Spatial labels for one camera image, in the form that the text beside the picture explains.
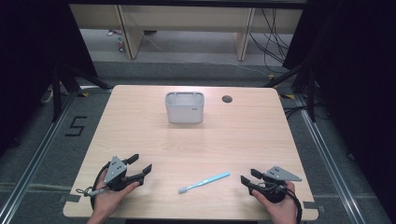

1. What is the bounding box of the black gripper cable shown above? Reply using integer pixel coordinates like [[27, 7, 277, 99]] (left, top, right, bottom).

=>
[[89, 161, 112, 211], [285, 186, 304, 224]]

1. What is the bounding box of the bundle of black hanging cables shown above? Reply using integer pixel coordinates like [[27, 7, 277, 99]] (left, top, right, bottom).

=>
[[247, 7, 295, 75]]

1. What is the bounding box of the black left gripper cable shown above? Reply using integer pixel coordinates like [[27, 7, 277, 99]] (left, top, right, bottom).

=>
[[89, 161, 112, 211]]

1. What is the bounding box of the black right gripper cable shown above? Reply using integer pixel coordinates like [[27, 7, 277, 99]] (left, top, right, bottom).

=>
[[285, 186, 304, 224]]

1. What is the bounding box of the white plastic holder box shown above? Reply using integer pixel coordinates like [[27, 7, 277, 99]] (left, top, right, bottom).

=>
[[164, 91, 205, 125]]

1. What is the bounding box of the black curtain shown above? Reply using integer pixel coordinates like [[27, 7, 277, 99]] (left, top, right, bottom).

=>
[[282, 0, 396, 224], [0, 0, 98, 157]]

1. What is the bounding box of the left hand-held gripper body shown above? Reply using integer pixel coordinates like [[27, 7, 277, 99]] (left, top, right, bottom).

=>
[[103, 155, 146, 192]]

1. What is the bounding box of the aluminium floor rail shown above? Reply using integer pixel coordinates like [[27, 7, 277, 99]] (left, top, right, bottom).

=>
[[0, 88, 82, 222], [293, 92, 372, 224]]

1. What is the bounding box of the light wooden desk frame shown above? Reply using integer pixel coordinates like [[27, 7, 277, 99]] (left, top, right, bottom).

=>
[[68, 3, 304, 63]]

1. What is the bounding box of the light blue toothbrush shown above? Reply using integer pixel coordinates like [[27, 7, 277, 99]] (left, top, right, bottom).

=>
[[177, 171, 232, 195]]

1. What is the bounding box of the grey cable plug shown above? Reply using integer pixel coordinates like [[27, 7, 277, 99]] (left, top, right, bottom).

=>
[[75, 187, 107, 198]]

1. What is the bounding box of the person's right hand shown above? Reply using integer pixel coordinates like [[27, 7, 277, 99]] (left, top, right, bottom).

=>
[[251, 181, 299, 220]]

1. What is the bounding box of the black metal stand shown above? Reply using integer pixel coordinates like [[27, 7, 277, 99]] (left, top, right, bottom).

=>
[[50, 60, 114, 123], [262, 60, 318, 123]]

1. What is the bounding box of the person's left hand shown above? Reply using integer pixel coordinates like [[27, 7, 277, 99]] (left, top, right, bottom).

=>
[[92, 178, 141, 217]]

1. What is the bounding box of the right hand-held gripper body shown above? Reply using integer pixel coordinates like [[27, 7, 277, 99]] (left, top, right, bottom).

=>
[[248, 165, 303, 204]]

